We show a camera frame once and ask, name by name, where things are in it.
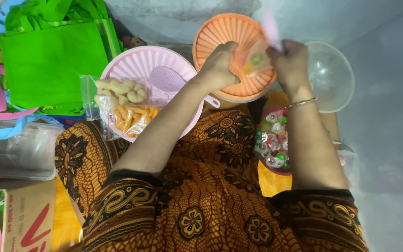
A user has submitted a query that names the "pink ribbed plastic lid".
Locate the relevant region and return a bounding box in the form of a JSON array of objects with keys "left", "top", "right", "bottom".
[{"left": 98, "top": 45, "right": 205, "bottom": 143}]

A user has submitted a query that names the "clear bag of pale crackers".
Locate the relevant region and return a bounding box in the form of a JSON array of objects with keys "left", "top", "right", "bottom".
[{"left": 79, "top": 75, "right": 153, "bottom": 121}]

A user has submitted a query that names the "pink plastic slotted ladle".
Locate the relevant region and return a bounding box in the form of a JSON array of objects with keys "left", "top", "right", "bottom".
[{"left": 149, "top": 66, "right": 221, "bottom": 109}]

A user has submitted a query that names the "clear plastic bag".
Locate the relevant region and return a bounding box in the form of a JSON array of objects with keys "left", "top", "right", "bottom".
[{"left": 332, "top": 139, "right": 360, "bottom": 182}]

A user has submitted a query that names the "silver bracelet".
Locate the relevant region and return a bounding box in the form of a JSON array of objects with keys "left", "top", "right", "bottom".
[{"left": 285, "top": 98, "right": 318, "bottom": 109}]

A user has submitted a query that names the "clear plastic container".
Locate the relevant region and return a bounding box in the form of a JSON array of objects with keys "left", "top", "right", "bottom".
[{"left": 0, "top": 120, "right": 66, "bottom": 181}]

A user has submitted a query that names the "brown cardboard box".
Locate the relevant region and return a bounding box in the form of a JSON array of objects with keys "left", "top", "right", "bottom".
[{"left": 1, "top": 178, "right": 58, "bottom": 252}]

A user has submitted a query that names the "person's right hand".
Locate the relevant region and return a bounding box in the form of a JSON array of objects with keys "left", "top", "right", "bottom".
[{"left": 266, "top": 39, "right": 310, "bottom": 95}]

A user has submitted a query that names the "pink ribbon tie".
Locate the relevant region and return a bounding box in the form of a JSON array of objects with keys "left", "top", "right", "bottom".
[{"left": 262, "top": 10, "right": 283, "bottom": 51}]

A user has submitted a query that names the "pile of green tote bags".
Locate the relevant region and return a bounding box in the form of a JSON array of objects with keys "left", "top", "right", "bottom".
[{"left": 0, "top": 0, "right": 122, "bottom": 116}]

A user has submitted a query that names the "heap of small jelly cups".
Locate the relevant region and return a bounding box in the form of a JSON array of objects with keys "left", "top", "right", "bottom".
[{"left": 256, "top": 109, "right": 291, "bottom": 170}]

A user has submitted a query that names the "small clear bag of sweets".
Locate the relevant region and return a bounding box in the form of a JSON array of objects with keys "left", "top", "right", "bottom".
[{"left": 241, "top": 41, "right": 273, "bottom": 77}]

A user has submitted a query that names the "brown batik dress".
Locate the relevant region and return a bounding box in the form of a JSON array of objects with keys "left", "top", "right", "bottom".
[{"left": 55, "top": 96, "right": 369, "bottom": 252}]

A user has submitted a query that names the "person's left hand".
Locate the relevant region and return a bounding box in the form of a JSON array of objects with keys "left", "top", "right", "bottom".
[{"left": 201, "top": 41, "right": 241, "bottom": 92}]

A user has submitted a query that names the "orange ribbed plastic lid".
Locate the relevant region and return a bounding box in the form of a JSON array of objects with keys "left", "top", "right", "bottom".
[{"left": 192, "top": 13, "right": 278, "bottom": 103}]

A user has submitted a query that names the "clear bag of orange sticks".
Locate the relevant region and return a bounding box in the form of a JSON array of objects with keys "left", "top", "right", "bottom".
[{"left": 98, "top": 96, "right": 162, "bottom": 141}]

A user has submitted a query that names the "brown spotted toy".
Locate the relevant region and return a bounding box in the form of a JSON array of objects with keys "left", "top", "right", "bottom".
[{"left": 122, "top": 35, "right": 147, "bottom": 50}]

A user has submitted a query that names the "clear plastic bowl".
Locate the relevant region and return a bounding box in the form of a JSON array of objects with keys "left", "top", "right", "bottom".
[{"left": 303, "top": 41, "right": 355, "bottom": 113}]

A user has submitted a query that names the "red plastic bowl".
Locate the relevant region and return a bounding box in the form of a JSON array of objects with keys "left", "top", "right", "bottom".
[{"left": 256, "top": 106, "right": 293, "bottom": 176}]

